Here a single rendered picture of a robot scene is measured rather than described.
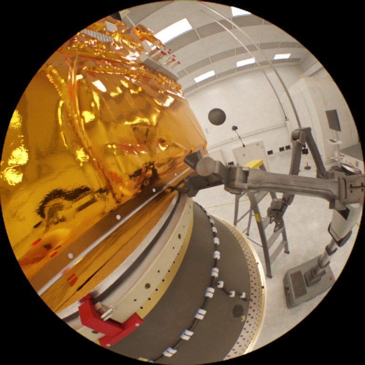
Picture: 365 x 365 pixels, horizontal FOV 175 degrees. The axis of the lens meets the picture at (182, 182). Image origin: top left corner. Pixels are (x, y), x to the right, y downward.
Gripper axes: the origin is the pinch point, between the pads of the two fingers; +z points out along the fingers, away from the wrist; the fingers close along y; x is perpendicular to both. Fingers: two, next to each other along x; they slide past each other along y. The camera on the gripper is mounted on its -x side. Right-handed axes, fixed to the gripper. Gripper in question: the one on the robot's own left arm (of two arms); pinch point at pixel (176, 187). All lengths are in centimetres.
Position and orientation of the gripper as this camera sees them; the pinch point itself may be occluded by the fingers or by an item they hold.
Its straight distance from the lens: 48.0
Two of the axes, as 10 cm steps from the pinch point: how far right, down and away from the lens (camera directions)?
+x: 3.9, 8.9, 2.2
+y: -4.1, 3.8, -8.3
